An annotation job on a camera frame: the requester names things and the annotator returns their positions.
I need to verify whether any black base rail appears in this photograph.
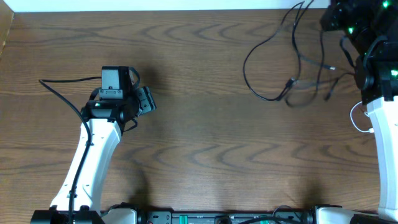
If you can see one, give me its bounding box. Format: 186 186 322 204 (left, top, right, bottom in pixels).
102 202 380 224

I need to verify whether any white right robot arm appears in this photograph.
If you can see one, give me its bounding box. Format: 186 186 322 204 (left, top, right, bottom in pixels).
316 0 397 223

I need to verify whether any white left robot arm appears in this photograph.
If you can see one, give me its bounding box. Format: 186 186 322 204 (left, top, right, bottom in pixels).
30 86 156 223

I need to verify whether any thin black cable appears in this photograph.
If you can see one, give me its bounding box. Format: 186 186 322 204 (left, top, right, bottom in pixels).
242 0 315 102

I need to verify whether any thick black USB cable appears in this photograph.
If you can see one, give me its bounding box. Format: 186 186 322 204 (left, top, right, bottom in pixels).
284 29 355 108

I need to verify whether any white cable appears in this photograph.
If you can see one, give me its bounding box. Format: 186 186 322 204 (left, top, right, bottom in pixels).
349 101 375 134

